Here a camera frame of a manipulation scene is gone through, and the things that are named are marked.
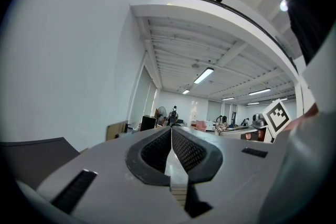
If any brown cardboard box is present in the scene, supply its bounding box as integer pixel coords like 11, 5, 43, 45
106, 121, 130, 141

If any grey dome-shaped device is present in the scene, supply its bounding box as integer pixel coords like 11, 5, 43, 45
251, 113, 266, 129

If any person's right forearm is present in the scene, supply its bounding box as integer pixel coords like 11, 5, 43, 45
287, 103, 320, 132

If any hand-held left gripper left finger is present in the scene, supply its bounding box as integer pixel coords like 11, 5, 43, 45
36, 126, 196, 224

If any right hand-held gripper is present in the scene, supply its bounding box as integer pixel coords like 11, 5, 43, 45
261, 98, 292, 144

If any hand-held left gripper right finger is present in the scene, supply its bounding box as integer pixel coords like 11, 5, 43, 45
172, 126, 286, 224

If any black cabinet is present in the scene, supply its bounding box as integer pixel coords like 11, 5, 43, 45
141, 114, 159, 131

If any dark grey panel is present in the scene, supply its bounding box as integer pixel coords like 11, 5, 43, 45
0, 137, 81, 192

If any black standing fan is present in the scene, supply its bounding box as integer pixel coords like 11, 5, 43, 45
155, 106, 167, 127

